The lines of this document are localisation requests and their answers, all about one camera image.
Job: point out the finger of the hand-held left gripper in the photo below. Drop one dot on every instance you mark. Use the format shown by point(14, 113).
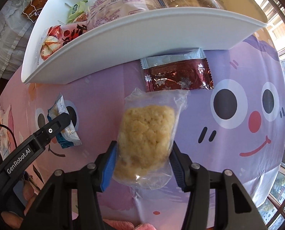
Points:
point(55, 127)

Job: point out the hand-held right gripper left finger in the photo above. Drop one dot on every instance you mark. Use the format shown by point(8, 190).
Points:
point(109, 169)

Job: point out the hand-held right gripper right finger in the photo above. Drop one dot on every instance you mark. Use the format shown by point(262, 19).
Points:
point(177, 169)

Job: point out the blue snack packet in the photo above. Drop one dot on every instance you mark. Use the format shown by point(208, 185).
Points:
point(67, 135)

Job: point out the clear rice cake packet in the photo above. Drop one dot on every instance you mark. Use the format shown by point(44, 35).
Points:
point(145, 134)

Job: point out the red white snack bag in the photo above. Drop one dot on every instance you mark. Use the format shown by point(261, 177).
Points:
point(53, 42)

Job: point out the green snack packet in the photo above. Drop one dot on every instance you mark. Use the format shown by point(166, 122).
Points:
point(76, 9)

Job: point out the white plastic bin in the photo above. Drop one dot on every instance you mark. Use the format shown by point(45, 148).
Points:
point(137, 36)

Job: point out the clear printed bread bag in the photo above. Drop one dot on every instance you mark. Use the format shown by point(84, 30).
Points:
point(116, 7)

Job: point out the person's left hand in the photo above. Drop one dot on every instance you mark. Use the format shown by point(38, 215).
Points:
point(29, 191)

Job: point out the cartoon printed tablecloth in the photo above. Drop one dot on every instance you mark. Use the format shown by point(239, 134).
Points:
point(228, 136)

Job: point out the brown snowflake foil packet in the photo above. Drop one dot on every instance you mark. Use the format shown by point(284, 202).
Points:
point(178, 74)

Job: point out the white lace cover cloth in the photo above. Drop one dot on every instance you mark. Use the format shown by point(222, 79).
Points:
point(3, 40)

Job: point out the wooden desk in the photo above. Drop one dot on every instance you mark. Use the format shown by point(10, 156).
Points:
point(35, 13)

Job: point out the window with metal grille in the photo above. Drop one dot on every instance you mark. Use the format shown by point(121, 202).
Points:
point(284, 60)

